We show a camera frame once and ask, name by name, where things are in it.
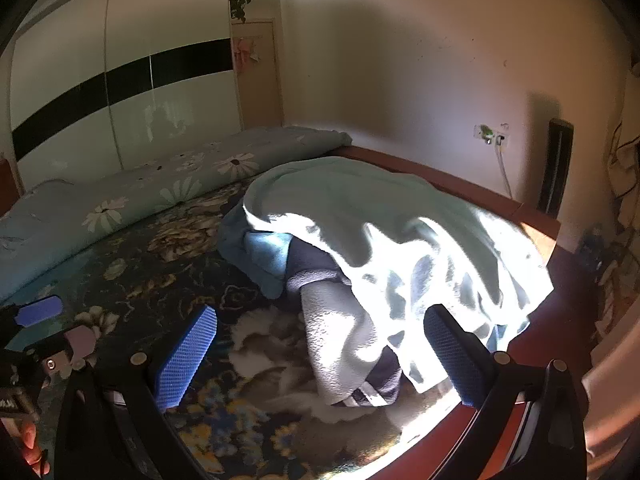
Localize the light blue sweatshirt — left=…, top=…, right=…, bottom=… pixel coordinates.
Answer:
left=218, top=157, right=553, bottom=392

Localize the person's left hand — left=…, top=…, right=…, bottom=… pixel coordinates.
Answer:
left=20, top=420, right=51, bottom=478

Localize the dark floral bed blanket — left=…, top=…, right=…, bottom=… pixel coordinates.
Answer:
left=12, top=182, right=399, bottom=479

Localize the floral light blue quilt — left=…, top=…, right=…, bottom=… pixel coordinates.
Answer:
left=1, top=127, right=352, bottom=299

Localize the grey navy garment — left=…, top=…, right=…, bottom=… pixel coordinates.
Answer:
left=282, top=238, right=402, bottom=408

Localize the blue folded garment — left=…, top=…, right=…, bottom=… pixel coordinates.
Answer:
left=244, top=231, right=292, bottom=299

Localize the black tower heater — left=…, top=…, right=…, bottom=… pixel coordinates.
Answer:
left=537, top=118, right=574, bottom=219

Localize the white black striped wardrobe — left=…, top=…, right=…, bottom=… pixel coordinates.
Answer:
left=10, top=0, right=241, bottom=188

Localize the pink door decoration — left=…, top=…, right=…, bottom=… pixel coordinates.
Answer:
left=233, top=37, right=260, bottom=72

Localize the wooden door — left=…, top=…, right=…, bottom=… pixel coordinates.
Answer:
left=232, top=21, right=284, bottom=128

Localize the red wooden bed frame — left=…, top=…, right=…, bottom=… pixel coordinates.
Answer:
left=332, top=146, right=597, bottom=479

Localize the white wall socket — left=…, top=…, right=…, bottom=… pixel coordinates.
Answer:
left=473, top=124, right=509, bottom=148

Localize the white power cable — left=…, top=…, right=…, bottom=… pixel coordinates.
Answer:
left=494, top=134, right=516, bottom=201

